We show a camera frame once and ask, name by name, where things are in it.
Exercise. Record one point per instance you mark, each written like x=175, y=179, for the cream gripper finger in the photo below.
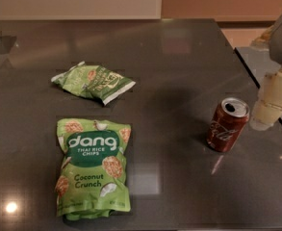
x=268, y=108

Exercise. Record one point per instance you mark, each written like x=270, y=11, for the red coca-cola can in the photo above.
x=230, y=117

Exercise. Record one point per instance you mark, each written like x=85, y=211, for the green dang rice chip bag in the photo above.
x=92, y=183

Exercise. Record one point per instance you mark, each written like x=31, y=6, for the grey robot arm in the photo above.
x=271, y=40

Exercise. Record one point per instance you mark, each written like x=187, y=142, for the green jalapeno chip bag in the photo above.
x=93, y=82

